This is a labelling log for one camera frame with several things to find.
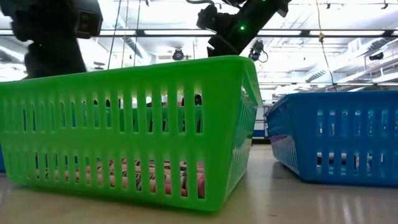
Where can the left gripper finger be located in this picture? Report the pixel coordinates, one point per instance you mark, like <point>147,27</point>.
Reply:
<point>56,62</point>

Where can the green slotted plastic basket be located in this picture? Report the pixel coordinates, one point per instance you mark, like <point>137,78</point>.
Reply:
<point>124,143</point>

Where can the blue slotted plastic basket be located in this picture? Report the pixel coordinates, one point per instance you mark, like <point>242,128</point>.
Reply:
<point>342,140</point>
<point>2,158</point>

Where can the small dark ceiling fixture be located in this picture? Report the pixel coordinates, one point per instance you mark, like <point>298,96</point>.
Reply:
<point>99,64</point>
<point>377,56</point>

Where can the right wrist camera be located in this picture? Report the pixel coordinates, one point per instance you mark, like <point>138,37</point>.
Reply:
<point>206,18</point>

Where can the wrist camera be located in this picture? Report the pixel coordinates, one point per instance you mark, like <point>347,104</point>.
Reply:
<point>206,18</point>
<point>88,20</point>

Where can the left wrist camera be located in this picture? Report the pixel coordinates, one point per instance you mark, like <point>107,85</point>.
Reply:
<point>88,20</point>

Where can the black overhead frame bar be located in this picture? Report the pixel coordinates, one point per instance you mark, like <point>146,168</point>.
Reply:
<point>311,32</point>

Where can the black ceiling-mounted camera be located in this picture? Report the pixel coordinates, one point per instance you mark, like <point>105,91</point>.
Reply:
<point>178,54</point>

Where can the grey horizontal rail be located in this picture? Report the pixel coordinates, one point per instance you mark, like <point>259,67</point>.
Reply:
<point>311,84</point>

